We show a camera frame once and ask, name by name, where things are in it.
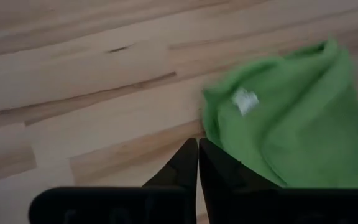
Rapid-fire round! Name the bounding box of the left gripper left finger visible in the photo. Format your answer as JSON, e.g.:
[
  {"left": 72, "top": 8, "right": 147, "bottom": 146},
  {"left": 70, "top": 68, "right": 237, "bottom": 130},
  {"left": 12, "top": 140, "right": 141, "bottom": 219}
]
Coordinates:
[{"left": 28, "top": 138, "right": 198, "bottom": 224}]

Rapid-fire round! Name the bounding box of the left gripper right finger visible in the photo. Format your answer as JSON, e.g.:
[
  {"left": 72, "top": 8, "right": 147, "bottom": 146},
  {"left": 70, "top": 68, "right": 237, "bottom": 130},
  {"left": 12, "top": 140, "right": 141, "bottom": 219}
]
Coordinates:
[{"left": 198, "top": 138, "right": 358, "bottom": 224}]

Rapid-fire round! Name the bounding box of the dark green microfiber towel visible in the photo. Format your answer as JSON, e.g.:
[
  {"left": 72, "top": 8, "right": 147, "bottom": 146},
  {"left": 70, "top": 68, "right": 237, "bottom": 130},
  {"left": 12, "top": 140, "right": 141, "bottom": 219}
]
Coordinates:
[{"left": 200, "top": 37, "right": 358, "bottom": 190}]

